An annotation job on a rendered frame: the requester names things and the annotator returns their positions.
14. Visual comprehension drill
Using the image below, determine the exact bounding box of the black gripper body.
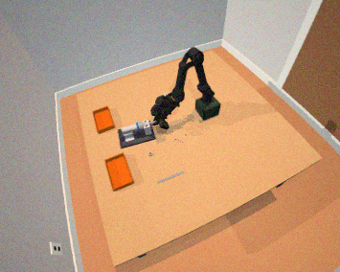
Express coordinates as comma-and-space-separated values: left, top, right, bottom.
153, 104, 171, 129

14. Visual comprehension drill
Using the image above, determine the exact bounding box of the orange rectangular tray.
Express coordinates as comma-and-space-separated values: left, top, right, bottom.
92, 106, 116, 134
104, 153, 135, 192

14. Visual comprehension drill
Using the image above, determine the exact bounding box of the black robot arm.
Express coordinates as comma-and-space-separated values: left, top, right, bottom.
150, 47, 215, 118

